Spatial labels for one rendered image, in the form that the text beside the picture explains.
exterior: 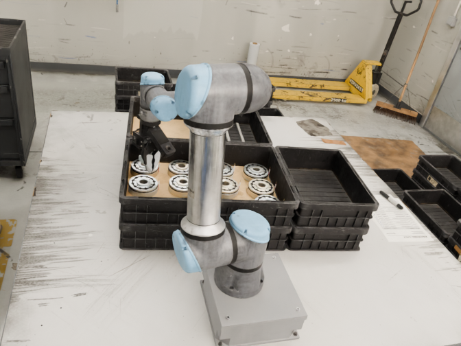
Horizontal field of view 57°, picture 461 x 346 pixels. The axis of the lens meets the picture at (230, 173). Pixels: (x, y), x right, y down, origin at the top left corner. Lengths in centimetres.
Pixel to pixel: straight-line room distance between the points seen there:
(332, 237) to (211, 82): 89
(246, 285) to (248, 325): 10
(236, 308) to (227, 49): 401
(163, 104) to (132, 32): 351
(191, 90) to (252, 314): 65
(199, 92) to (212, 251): 41
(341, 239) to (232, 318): 61
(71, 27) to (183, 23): 113
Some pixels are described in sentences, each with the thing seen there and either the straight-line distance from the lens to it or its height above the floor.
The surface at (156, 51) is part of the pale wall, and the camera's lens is 484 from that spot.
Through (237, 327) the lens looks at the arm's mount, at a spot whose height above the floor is 79.
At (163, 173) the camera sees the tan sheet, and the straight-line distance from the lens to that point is 166.
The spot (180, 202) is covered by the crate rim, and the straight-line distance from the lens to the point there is 137.
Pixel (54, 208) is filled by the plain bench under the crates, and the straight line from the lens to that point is 171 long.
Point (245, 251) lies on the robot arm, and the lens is 114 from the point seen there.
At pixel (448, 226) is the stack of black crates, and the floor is 38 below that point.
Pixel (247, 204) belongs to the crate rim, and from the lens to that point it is 140.
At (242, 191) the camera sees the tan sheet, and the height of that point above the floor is 83.
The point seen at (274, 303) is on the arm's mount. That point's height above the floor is 81.
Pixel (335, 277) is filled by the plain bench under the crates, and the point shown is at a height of 70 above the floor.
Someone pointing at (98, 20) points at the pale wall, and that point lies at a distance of 473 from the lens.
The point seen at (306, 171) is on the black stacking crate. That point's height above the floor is 83.
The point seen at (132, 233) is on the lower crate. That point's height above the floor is 78.
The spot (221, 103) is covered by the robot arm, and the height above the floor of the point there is 138.
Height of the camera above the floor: 174
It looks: 32 degrees down
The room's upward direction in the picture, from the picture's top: 10 degrees clockwise
